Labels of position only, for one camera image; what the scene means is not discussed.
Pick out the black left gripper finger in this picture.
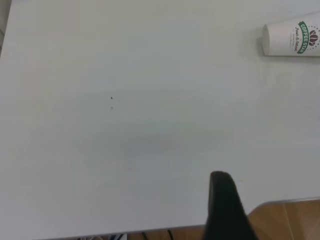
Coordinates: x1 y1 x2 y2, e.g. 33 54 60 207
201 170 259 240

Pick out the white Coffee Star paper cup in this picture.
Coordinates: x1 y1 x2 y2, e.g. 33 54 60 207
256 11 320 57

